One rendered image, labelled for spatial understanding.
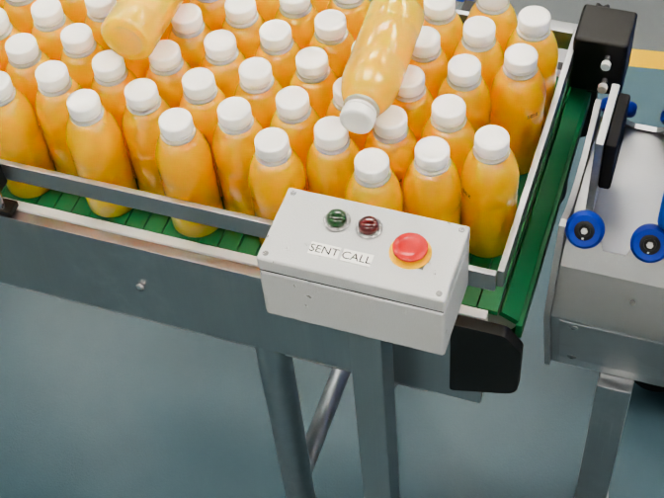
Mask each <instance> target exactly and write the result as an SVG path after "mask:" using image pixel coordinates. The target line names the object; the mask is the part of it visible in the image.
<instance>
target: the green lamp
mask: <svg viewBox="0 0 664 498"><path fill-rule="evenodd" d="M326 222H327V224H328V225H329V226H331V227H335V228H337V227H341V226H343V225H345V224H346V222H347V215H346V213H345V212H344V211H343V210H342V209H339V208H333V209H331V210H329V211H328V213H327V215H326Z"/></svg>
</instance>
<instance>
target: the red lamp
mask: <svg viewBox="0 0 664 498"><path fill-rule="evenodd" d="M358 228H359V230H360V232H362V233H363V234H365V235H372V234H375V233H376V232H377V231H378V230H379V222H378V220H377V219H376V218H375V217H374V216H371V215H366V216H364V217H362V218H361V219H360V221H359V224H358Z"/></svg>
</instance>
